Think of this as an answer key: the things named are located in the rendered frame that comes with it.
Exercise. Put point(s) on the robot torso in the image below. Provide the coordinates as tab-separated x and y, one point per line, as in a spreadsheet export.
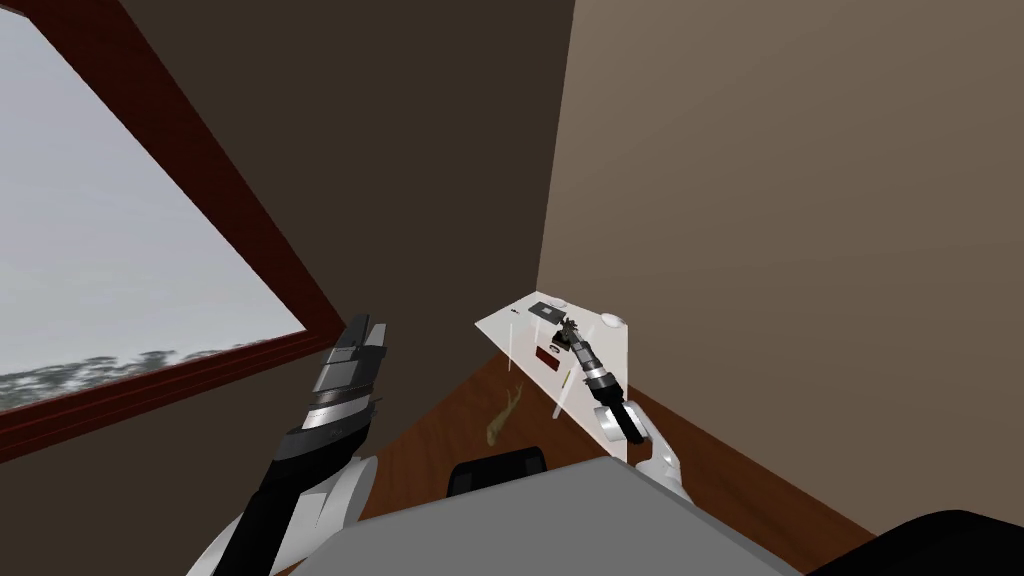
552	528

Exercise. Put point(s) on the black flat rectangular device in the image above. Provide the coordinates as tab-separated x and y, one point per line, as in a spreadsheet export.
549	310

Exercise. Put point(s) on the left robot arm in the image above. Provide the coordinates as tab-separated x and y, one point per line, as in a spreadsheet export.
296	480

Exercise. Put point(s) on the dark red book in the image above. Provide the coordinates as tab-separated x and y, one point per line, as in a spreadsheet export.
548	358

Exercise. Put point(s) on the olive elongated object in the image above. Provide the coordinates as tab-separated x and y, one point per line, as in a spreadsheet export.
502	420

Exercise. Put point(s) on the white table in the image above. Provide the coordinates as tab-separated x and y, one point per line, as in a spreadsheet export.
610	356

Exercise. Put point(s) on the window with dark red frame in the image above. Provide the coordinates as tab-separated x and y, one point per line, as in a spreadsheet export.
96	240

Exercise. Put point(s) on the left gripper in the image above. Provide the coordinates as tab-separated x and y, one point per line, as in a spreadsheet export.
352	372

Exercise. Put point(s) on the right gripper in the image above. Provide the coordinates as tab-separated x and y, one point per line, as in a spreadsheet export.
570	331

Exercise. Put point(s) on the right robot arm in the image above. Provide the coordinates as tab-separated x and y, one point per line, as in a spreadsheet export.
608	390

